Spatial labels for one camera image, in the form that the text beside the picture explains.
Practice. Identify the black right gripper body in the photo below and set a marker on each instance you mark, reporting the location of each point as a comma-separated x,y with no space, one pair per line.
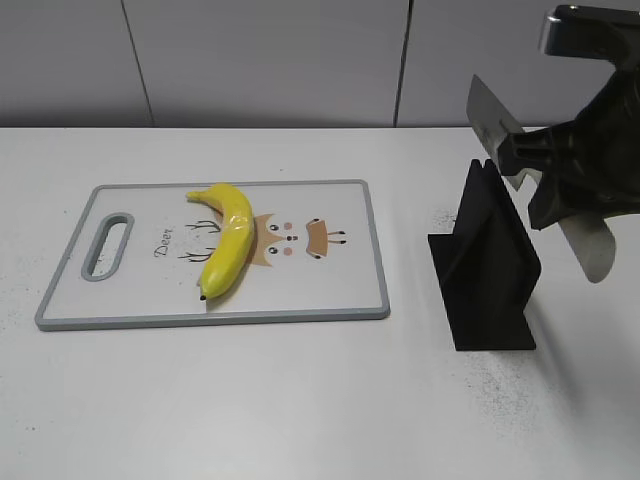
604,137

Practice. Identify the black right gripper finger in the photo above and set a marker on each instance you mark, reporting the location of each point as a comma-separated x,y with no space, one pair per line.
525,150
556,199

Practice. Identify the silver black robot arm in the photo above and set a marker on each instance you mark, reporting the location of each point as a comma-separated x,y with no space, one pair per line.
594,33

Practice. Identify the yellow plastic banana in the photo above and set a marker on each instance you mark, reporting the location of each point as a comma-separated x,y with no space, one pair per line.
237,234

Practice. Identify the black knife stand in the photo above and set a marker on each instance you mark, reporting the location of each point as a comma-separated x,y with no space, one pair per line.
487,267

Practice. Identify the white grey-rimmed cutting board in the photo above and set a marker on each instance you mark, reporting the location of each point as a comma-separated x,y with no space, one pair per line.
136,255

